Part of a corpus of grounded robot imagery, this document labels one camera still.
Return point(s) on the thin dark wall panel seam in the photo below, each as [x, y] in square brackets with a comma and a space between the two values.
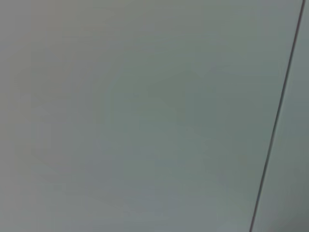
[277, 116]

